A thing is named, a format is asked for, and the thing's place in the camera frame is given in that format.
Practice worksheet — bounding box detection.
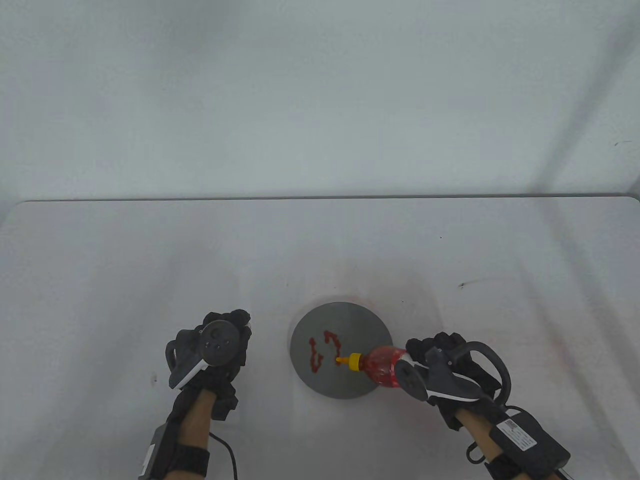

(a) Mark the person's left hand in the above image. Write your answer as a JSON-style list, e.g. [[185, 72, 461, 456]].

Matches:
[[167, 309, 253, 426]]

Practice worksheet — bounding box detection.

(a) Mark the person's right hand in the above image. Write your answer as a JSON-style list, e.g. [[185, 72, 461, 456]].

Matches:
[[405, 332, 507, 431]]

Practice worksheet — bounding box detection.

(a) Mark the red sauce bottle yellow cap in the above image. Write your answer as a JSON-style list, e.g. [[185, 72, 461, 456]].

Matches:
[[335, 345, 417, 390]]

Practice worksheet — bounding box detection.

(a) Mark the person's left forearm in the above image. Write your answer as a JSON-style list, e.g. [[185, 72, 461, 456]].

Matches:
[[177, 389, 213, 448]]

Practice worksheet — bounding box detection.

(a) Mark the person's right forearm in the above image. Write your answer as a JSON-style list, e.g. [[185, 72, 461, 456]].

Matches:
[[457, 407, 506, 463]]

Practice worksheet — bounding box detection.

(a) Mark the black left hand controller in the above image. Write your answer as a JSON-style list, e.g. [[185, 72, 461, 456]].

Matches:
[[165, 321, 241, 390]]

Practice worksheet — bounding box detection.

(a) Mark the black hand controller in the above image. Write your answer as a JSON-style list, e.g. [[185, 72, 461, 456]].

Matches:
[[394, 341, 512, 404], [165, 321, 241, 390]]

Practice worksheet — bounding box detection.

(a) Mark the black right hand controller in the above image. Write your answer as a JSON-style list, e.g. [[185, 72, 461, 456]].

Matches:
[[394, 341, 512, 404]]

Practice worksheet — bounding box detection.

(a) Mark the grey round plate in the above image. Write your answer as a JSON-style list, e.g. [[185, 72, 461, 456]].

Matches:
[[289, 301, 394, 400]]

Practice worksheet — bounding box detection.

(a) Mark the red sauce squiggle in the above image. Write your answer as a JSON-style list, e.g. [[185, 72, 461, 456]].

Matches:
[[307, 330, 342, 372]]

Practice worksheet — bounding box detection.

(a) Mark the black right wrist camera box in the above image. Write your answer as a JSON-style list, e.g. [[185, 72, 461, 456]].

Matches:
[[488, 407, 571, 474]]

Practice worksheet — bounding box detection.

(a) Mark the black left wrist camera strap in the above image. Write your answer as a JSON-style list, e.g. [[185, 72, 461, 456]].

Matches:
[[139, 423, 211, 480]]

